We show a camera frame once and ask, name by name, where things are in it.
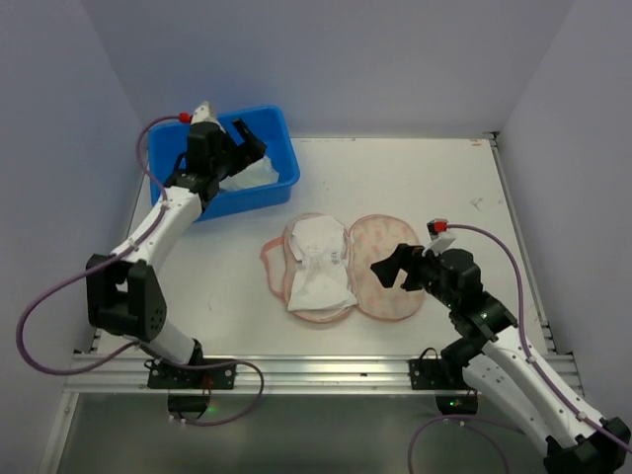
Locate purple cable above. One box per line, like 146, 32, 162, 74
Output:
16, 112, 266, 427
407, 224, 632, 474

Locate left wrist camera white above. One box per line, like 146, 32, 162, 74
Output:
191, 101, 225, 131

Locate aluminium mounting rail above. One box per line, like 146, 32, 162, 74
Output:
63, 353, 584, 396

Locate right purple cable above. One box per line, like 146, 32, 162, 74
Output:
407, 224, 632, 474

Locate white bra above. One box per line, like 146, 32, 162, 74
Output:
287, 215, 357, 312

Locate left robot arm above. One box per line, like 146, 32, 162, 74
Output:
86, 118, 267, 370

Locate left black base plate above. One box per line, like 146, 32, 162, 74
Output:
144, 357, 237, 391

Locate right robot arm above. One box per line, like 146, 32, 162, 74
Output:
370, 244, 631, 473

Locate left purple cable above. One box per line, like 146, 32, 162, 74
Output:
16, 112, 266, 427

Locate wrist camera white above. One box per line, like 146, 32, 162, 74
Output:
423, 218, 455, 256
191, 101, 225, 131

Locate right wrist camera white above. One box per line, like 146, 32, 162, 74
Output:
423, 218, 455, 256

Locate blue plastic bin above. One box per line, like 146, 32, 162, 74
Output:
148, 106, 300, 221

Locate floral mesh laundry bag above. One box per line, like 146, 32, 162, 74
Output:
260, 213, 424, 324

